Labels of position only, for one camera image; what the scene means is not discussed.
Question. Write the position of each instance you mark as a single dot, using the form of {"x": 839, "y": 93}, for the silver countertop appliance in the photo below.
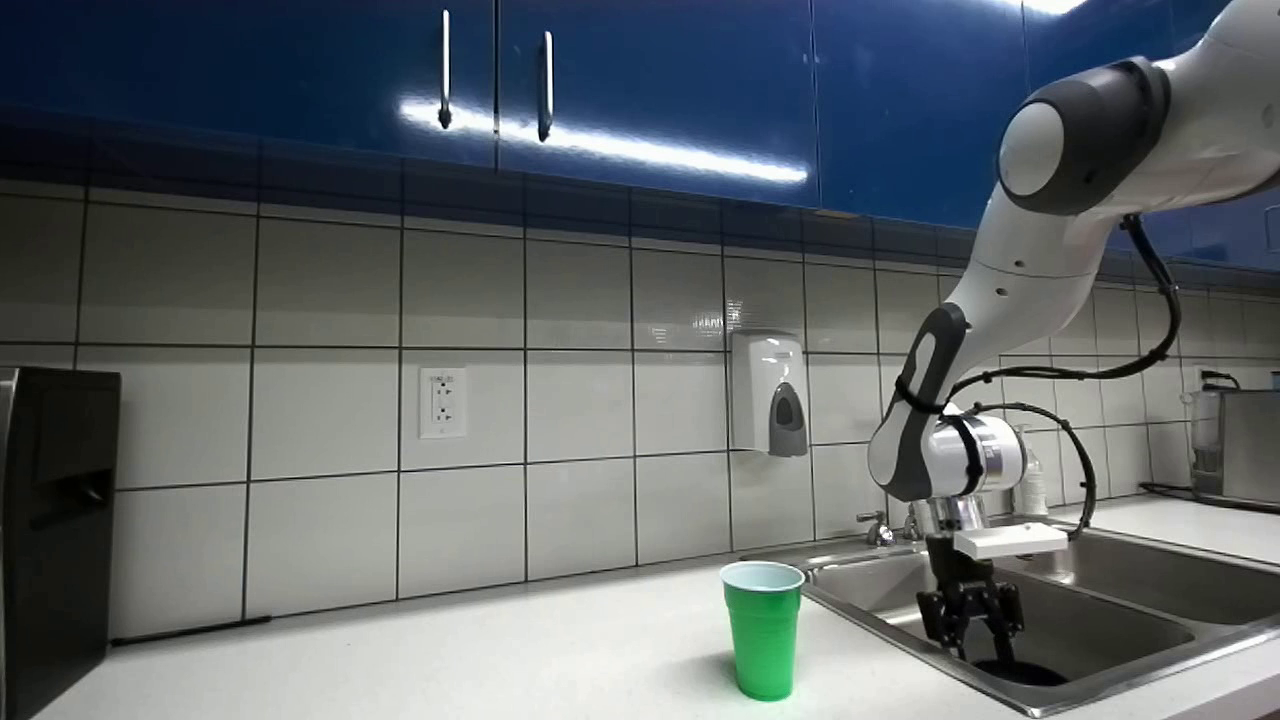
{"x": 1247, "y": 447}

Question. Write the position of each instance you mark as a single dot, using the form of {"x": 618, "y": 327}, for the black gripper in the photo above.
{"x": 966, "y": 594}

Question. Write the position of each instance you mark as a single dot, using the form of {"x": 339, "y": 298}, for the black coffee maker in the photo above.
{"x": 60, "y": 535}

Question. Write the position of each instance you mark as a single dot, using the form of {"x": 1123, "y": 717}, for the blue wall cabinets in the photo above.
{"x": 267, "y": 81}

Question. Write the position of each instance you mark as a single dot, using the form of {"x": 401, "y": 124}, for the white wall outlet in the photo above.
{"x": 441, "y": 403}

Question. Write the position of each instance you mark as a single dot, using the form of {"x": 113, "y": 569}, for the stainless steel double sink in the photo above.
{"x": 1132, "y": 587}

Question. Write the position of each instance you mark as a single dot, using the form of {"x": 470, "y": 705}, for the white wall soap dispenser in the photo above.
{"x": 766, "y": 395}

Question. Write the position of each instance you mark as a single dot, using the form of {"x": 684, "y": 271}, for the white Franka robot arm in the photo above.
{"x": 1052, "y": 265}

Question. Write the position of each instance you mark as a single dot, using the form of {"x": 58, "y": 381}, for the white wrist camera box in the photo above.
{"x": 1012, "y": 541}

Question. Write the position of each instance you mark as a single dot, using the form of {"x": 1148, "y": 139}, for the green plastic cup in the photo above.
{"x": 766, "y": 643}

